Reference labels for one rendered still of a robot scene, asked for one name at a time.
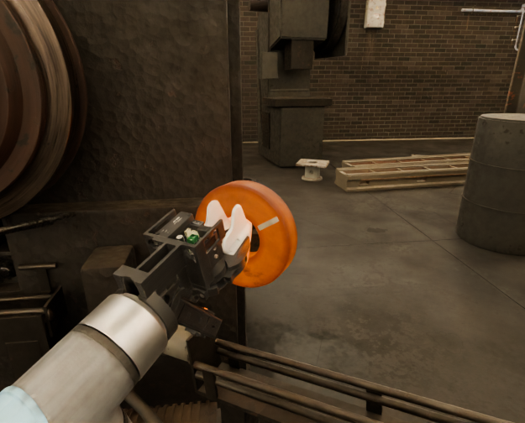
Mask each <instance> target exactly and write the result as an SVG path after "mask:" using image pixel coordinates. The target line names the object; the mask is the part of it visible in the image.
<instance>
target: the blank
mask: <svg viewBox="0 0 525 423"><path fill-rule="evenodd" d="M211 201H218V202H219V204H220V206H221V207H222V208H223V211H224V213H225V215H226V217H227V218H229V217H231V215H232V210H233V209H234V207H235V206H236V205H237V204H239V205H241V207H242V210H243V212H244V215H245V218H246V219H247V220H249V221H250V222H251V223H252V224H253V225H254V226H255V228H256V230H257V232H258V234H259V237H260V246H259V249H258V251H257V252H249V259H248V263H247V264H246V266H245V268H244V270H243V271H242V272H241V273H240V274H239V275H238V276H237V277H236V278H235V279H234V281H233V284H234V285H238V286H242V287H248V288H254V287H261V286H264V285H267V284H269V283H271V282H273V281H274V280H275V279H277V278H278V277H279V276H280V275H281V274H282V273H283V272H284V271H285V270H286V269H287V267H288V266H289V265H290V263H291V261H292V260H293V258H294V256H295V253H296V250H297V227H296V223H295V221H294V218H293V216H292V214H291V211H290V210H289V208H288V206H287V205H286V203H285V202H284V201H283V200H282V199H281V198H280V197H279V196H278V195H277V194H276V193H275V192H274V191H273V190H271V189H270V188H268V187H266V186H264V185H262V184H260V183H257V182H253V181H250V180H236V181H233V182H230V183H228V184H225V185H221V186H219V187H217V188H215V189H214V190H212V191H210V192H209V193H208V194H207V195H206V196H205V197H204V198H203V200H202V202H201V204H200V206H199V207H198V209H197V214H196V218H195V220H198V221H202V222H204V224H205V222H206V218H207V206H208V204H209V203H210V202H211Z"/></svg>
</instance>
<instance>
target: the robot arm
mask: <svg viewBox="0 0 525 423"><path fill-rule="evenodd" d="M168 218H169V222H168V223H167V224H166V225H164V226H163V227H162V228H161V229H160V230H159V231H158V232H155V229H156V228H157V227H158V226H159V225H160V224H162V223H163V222H164V221H165V220H166V219H168ZM251 234H252V223H251V222H250V221H249V220H247V219H246V218H245V215H244V212H243V210H242V207H241V205H239V204H237V205H236V206H235V207H234V209H233V210H232V215H231V217H229V218H227V217H226V215H225V213H224V211H223V208H222V207H221V206H220V204H219V202H218V201H211V202H210V203H209V204H208V206H207V218H206V222H205V224H204V222H202V221H198V220H195V219H194V217H193V214H191V213H187V212H183V211H181V212H180V213H179V214H177V215H176V210H175V209H172V210H171V211H170V212H168V213H167V214H166V215H165V216H164V217H162V218H161V219H160V220H159V221H158V222H157V223H156V224H155V225H154V226H152V227H151V228H150V229H149V230H147V231H146V232H145V233H144V234H143V235H144V240H145V241H146V244H147V247H148V249H149V251H150V256H149V257H148V258H147V259H146V260H145V261H144V262H143V263H142V264H141V265H139V266H138V267H137V268H136V269H134V268H131V267H129V266H126V265H122V266H121V267H120V268H119V269H118V270H117V271H115V272H114V273H113V276H114V278H115V280H116V282H117V284H118V287H119V289H118V290H117V291H116V292H115V293H114V294H112V295H110V296H108V297H107V298H106V299H105V300H104V301H103V302H102V303H101V304H100V305H99V306H97V307H96V308H95V309H94V310H93V311H92V312H91V313H90V314H89V315H88V316H86V317H85V318H84V319H83V320H82V321H81V322H80V323H79V324H78V325H77V326H75V327H74V328H73V329H72V330H71V331H70V332H68V334H66V335H65V336H64V337H63V338H62V339H61V340H60V341H59V342H58V343H57V344H55V345H54V346H53V347H52V348H51V349H50V350H49V351H48V352H47V353H46V354H45V355H44V356H43V357H42V358H41V359H40V360H39V361H38V362H37V363H35V364H34V365H33V366H32V367H31V368H30V369H29V370H28V371H27V372H26V373H24V374H23V375H22V376H21V377H20V378H19V379H18V380H17V381H16V382H15V383H13V384H12V385H11V386H8V387H6V388H5V389H4V390H2V391H1V392H0V423H132V421H131V420H130V419H129V417H128V416H127V414H126V413H125V411H124V410H123V408H122V406H121V405H120V404H121V403H122V401H123V400H124V399H125V397H126V396H127V395H128V394H129V392H130V391H131V390H132V388H133V387H134V386H135V385H136V384H137V383H138V382H139V381H140V380H141V379H142V378H143V376H144V375H145V374H146V372H147V371H148V370H149V369H150V367H151V366H152V365H153V363H154V362H155V361H156V359H157V358H158V357H159V356H160V355H161V354H162V353H163V351H164V350H165V349H166V346H167V343H168V341H169V340H170V338H171V337H172V336H173V334H174V333H175V332H176V330H177V328H178V324H180V325H182V326H184V327H185V329H184V330H185V331H188V332H190V333H191V334H192V335H193V336H194V337H203V338H205V337H206V336H207V337H211V338H214V339H215V337H216V335H217V333H218V329H219V327H220V325H221V323H222V320H221V319H219V318H217V317H216V316H215V313H213V312H211V311H210V310H209V309H208V308H206V307H200V306H198V305H193V304H191V303H189V302H187V301H185V300H189V301H192V302H195V303H197V302H198V300H199V298H200V299H203V300H207V298H208V297H210V296H213V295H218V294H219V291H220V290H221V289H222V288H223V287H224V286H225V285H226V284H227V283H228V284H232V283H233V281H234V279H235V278H236V277H237V276H238V275H239V274H240V273H241V272H242V271H243V270H244V268H245V266H246V264H247V263H248V259H249V250H250V241H251ZM181 298H182V299H181ZM183 299H185V300H183Z"/></svg>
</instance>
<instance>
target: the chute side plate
mask: <svg viewBox="0 0 525 423"><path fill-rule="evenodd" d="M29 341H39V345H40V349H41V352H42V353H47V352H48V351H49V350H50V349H51V348H50V342H49V338H48V335H47V331H46V328H45V322H44V318H43V315H32V316H10V317H0V357H8V352H7V348H6V346H5V343H8V342H29Z"/></svg>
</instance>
